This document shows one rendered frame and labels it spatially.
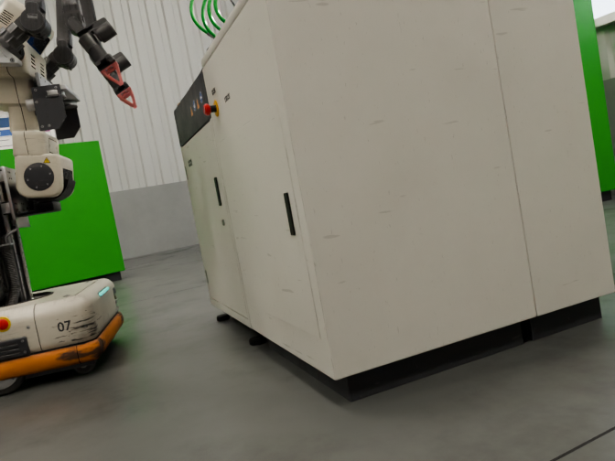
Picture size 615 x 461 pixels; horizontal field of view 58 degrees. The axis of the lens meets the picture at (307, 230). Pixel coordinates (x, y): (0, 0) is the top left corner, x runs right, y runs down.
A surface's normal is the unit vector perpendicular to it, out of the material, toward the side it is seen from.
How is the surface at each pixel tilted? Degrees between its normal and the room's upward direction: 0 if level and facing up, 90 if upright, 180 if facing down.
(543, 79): 90
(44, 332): 90
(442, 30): 90
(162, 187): 90
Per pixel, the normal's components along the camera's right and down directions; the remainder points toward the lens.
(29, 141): 0.19, 0.04
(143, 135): 0.44, -0.02
